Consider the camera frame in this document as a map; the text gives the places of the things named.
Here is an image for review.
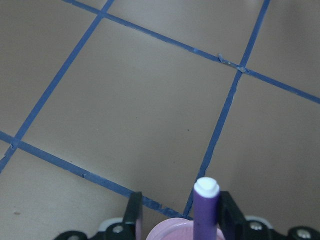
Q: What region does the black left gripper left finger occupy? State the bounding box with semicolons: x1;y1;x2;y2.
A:
122;191;143;240

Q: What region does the purple marker pen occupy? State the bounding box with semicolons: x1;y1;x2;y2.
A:
193;177;220;240

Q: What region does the pink mesh cup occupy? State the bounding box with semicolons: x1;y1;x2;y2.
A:
146;217;225;240

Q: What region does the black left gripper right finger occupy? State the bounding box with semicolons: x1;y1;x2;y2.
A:
218;191;246;240

